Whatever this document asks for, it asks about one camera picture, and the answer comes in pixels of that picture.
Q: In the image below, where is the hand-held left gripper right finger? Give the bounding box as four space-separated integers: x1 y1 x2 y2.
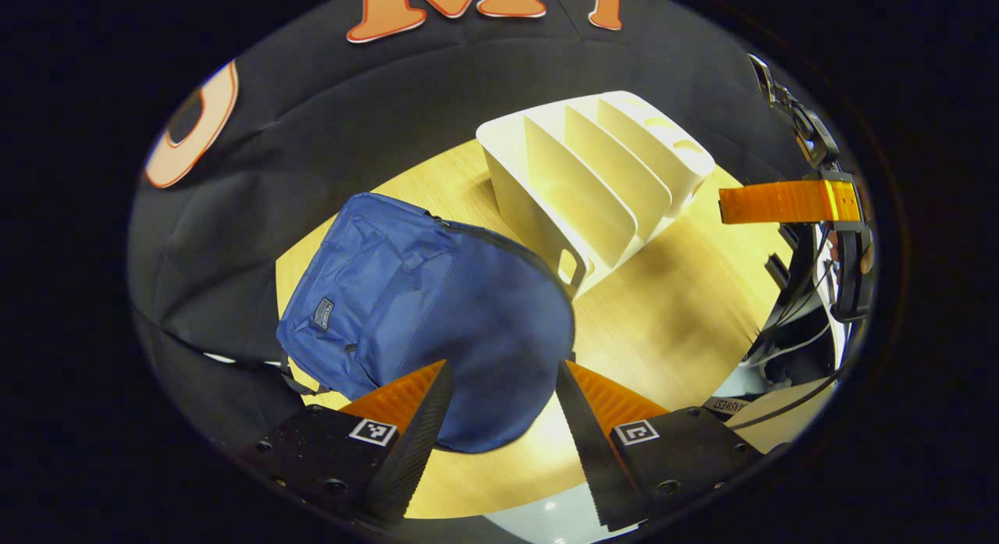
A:
555 361 763 532

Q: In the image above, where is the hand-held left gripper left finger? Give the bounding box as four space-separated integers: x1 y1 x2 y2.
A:
238 360 454 527

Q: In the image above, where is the blue schoolbag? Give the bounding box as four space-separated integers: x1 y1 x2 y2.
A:
276 191 577 455

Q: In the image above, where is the white bookshelf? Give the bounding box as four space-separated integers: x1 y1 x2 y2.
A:
475 91 716 299

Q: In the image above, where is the beige box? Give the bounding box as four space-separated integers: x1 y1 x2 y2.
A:
726 380 837 456

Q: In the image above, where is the black backdrop cloth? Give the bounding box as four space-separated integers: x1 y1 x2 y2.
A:
127 0 812 451

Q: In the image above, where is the black cable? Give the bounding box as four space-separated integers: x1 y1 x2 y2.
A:
724 368 848 432

